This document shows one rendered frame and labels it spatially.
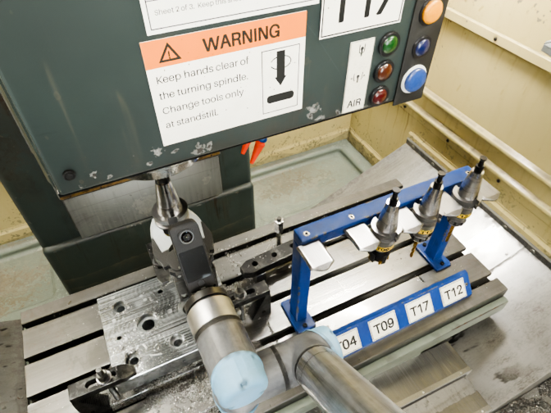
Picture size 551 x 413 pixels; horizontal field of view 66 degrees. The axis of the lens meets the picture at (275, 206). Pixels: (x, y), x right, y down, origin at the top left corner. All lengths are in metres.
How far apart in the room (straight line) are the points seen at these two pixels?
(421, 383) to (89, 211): 1.04
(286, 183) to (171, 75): 1.55
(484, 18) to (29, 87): 1.25
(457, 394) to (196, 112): 1.10
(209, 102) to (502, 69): 1.10
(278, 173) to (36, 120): 1.63
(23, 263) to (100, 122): 1.50
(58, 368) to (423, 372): 0.93
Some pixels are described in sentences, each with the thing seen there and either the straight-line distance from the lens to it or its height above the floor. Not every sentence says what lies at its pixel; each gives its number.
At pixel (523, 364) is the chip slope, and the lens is 1.41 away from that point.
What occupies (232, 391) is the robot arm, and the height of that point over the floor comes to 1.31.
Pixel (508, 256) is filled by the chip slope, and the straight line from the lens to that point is 1.51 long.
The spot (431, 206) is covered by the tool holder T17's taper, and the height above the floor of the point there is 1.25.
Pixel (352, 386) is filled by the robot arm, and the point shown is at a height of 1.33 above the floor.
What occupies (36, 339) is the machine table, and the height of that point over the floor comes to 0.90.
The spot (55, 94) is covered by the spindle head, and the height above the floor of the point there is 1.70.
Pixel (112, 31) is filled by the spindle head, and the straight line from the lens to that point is 0.38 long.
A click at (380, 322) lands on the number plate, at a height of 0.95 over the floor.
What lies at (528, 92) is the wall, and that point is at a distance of 1.38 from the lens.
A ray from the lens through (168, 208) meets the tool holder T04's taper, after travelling 0.75.
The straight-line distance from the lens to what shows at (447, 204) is 1.01.
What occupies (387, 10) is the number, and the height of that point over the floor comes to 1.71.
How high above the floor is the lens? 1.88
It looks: 46 degrees down
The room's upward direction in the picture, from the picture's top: straight up
